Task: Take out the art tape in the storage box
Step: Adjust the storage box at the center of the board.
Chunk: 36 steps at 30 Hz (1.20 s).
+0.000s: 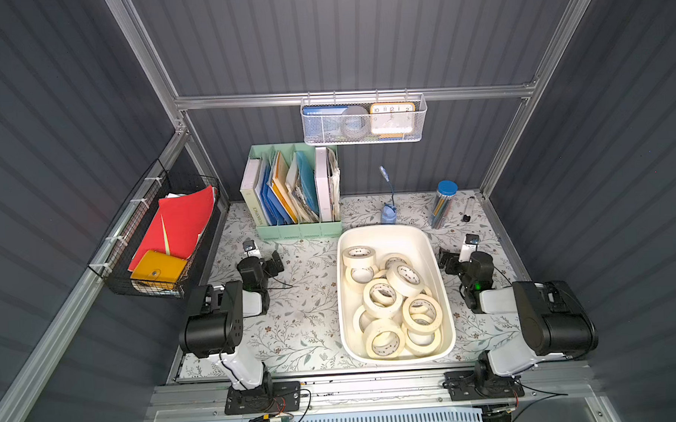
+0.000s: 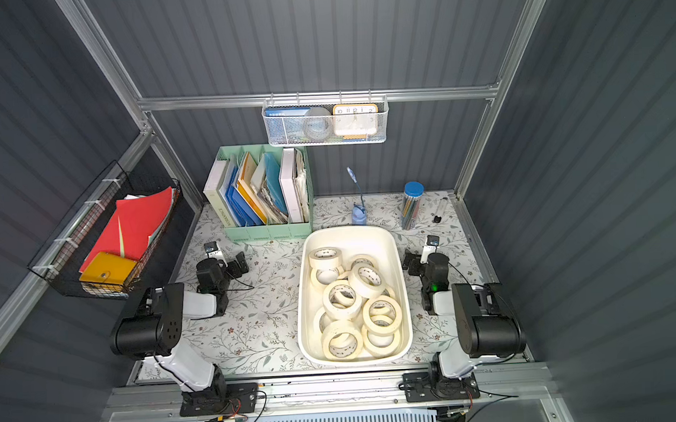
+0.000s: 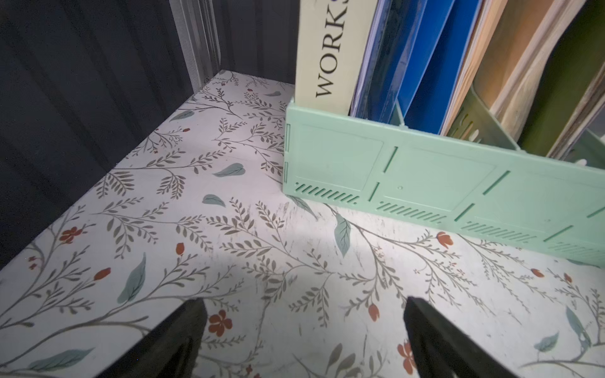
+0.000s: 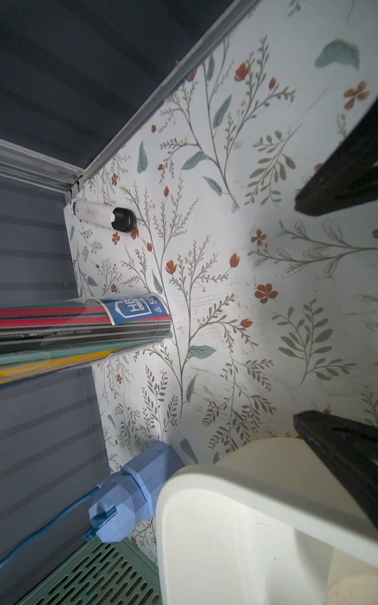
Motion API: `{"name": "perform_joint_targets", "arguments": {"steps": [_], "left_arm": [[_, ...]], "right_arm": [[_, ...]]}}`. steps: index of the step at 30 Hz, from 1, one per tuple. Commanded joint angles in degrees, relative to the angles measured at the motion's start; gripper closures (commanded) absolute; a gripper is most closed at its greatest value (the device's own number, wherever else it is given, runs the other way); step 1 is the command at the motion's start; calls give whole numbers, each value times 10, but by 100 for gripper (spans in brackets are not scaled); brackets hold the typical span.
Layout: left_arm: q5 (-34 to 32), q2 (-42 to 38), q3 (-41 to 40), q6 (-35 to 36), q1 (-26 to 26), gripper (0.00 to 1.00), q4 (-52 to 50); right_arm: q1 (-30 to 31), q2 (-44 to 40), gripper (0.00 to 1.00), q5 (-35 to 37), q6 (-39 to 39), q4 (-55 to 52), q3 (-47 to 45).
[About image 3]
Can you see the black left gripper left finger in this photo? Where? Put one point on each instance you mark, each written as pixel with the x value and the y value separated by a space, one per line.
pixel 169 350

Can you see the blue folder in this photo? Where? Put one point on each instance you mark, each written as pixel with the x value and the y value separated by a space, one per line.
pixel 413 57

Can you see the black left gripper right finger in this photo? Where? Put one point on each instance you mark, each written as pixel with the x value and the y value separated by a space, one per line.
pixel 440 349

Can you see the mint green file organizer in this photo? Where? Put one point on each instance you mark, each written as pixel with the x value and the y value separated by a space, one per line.
pixel 477 182

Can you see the green folder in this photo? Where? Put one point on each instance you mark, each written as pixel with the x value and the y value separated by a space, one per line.
pixel 573 65

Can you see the tan paper folder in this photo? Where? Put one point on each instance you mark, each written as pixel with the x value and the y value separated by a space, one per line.
pixel 509 48

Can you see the floral patterned table mat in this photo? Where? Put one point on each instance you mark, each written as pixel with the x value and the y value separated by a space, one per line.
pixel 293 288

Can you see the cream book with black lettering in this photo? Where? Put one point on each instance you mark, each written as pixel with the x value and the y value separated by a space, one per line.
pixel 331 46

